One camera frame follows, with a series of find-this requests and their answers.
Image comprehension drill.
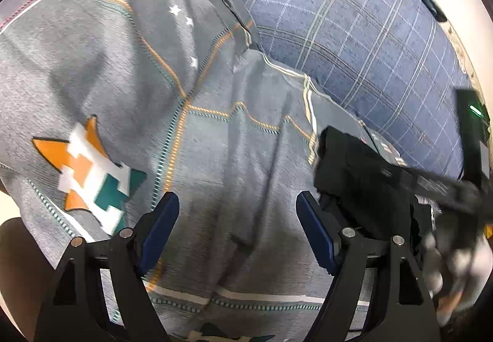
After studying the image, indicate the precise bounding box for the blue plaid bed sheet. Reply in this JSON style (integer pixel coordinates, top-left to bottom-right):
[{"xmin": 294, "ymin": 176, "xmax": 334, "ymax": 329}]
[{"xmin": 194, "ymin": 0, "xmax": 476, "ymax": 183}]

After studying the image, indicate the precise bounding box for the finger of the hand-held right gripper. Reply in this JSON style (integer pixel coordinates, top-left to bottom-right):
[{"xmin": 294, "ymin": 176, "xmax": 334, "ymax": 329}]
[{"xmin": 313, "ymin": 125, "xmax": 420, "ymax": 241}]

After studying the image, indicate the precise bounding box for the person's right hand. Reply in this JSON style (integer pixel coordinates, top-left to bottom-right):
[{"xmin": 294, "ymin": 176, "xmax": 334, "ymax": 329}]
[{"xmin": 422, "ymin": 228, "xmax": 493, "ymax": 327}]

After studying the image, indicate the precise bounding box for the grey patterned blanket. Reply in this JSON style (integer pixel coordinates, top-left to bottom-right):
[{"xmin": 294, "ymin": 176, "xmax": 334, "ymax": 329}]
[{"xmin": 0, "ymin": 0, "xmax": 389, "ymax": 342}]

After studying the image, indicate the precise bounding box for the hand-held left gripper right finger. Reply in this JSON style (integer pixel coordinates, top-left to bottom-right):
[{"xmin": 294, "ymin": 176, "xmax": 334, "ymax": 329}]
[{"xmin": 296, "ymin": 191, "xmax": 452, "ymax": 342}]

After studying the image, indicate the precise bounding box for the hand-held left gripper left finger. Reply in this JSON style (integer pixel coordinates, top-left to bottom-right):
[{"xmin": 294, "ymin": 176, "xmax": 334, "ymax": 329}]
[{"xmin": 34, "ymin": 191, "xmax": 180, "ymax": 342}]

